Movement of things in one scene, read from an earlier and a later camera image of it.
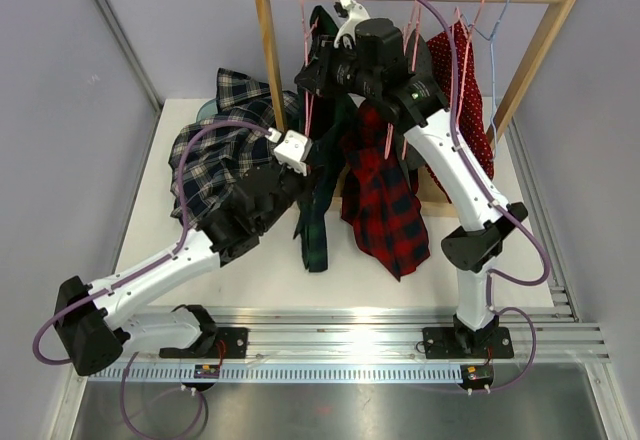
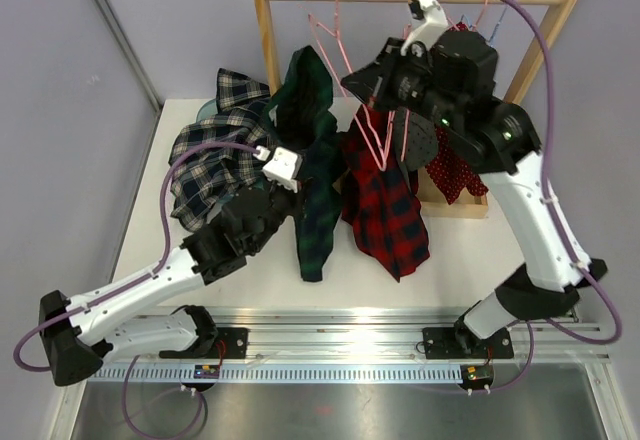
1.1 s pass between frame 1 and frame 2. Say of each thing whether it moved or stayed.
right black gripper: moved
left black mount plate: stayed
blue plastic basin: stayed
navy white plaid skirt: stayed
